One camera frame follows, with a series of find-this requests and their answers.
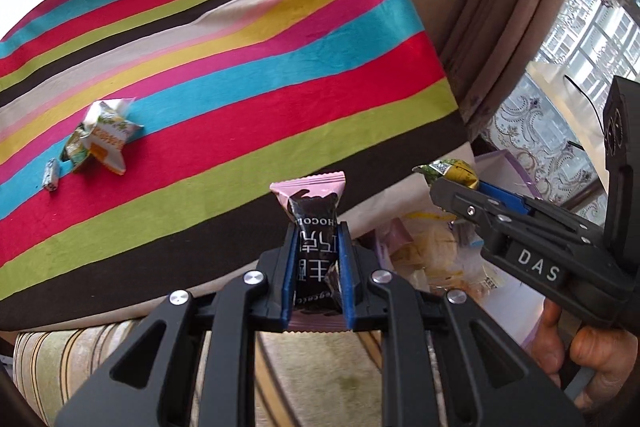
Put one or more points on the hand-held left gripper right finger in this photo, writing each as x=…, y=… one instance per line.
x=349, y=277

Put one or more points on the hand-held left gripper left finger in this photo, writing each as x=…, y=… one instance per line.
x=287, y=267

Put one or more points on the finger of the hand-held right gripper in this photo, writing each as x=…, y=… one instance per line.
x=465, y=207
x=500, y=196

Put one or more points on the green yellow snack packet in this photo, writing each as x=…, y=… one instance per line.
x=450, y=168

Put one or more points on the clear bag of snacks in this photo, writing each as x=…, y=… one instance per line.
x=515, y=307

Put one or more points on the pink black chocolate packet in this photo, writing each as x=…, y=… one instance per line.
x=315, y=212

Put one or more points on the person's right hand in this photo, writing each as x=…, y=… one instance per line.
x=600, y=352

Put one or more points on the clear pale pastry packet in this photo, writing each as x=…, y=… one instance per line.
x=440, y=252

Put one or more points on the pink snack packet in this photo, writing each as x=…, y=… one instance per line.
x=395, y=239

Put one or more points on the white lace cloth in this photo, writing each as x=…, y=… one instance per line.
x=540, y=142

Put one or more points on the pale window ledge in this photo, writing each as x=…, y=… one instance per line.
x=550, y=87

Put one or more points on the striped colourful tablecloth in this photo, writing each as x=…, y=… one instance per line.
x=250, y=57

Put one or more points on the white orange snack packet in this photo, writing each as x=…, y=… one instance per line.
x=102, y=134

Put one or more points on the small silver candy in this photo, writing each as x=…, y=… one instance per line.
x=51, y=174

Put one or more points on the striped beige sofa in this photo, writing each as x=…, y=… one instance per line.
x=50, y=357

